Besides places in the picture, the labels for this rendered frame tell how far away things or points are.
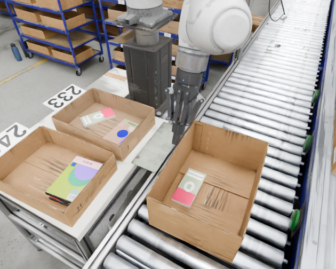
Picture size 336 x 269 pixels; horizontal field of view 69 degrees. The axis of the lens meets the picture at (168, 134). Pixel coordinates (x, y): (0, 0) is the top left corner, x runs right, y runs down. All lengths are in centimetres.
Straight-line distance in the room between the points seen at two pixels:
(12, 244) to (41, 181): 90
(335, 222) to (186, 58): 63
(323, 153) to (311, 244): 37
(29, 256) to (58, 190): 92
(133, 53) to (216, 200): 74
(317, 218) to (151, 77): 86
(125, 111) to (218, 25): 90
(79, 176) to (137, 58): 58
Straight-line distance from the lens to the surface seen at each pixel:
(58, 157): 115
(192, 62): 67
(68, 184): 98
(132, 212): 92
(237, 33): 49
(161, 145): 110
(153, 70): 117
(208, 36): 48
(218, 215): 91
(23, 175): 114
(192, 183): 95
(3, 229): 202
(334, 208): 92
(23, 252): 187
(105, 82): 158
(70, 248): 128
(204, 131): 99
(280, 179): 109
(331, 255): 83
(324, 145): 108
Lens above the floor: 154
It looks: 43 degrees down
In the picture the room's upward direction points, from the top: straight up
